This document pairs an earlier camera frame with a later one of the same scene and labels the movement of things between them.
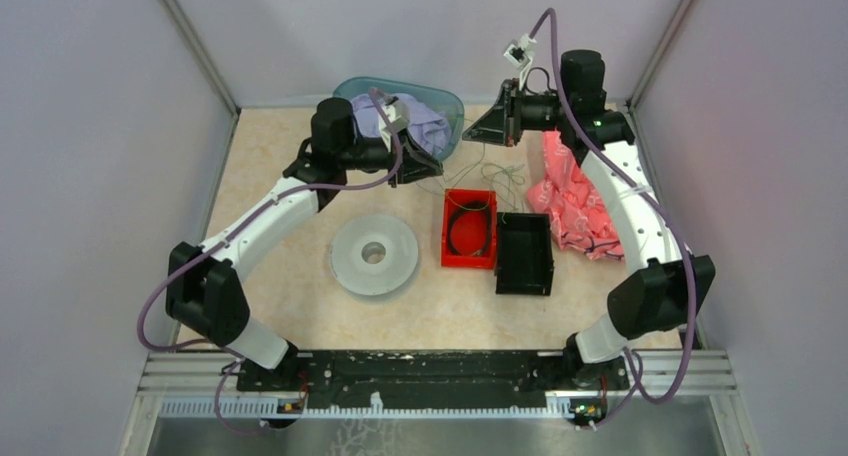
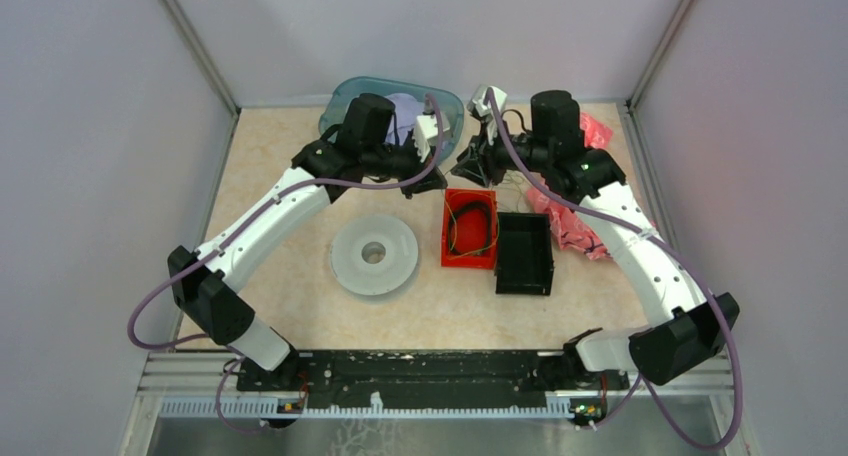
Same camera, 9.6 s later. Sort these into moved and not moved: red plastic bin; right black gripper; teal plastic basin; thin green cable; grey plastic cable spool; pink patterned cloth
Moved: right black gripper; thin green cable
Not moved: pink patterned cloth; teal plastic basin; red plastic bin; grey plastic cable spool
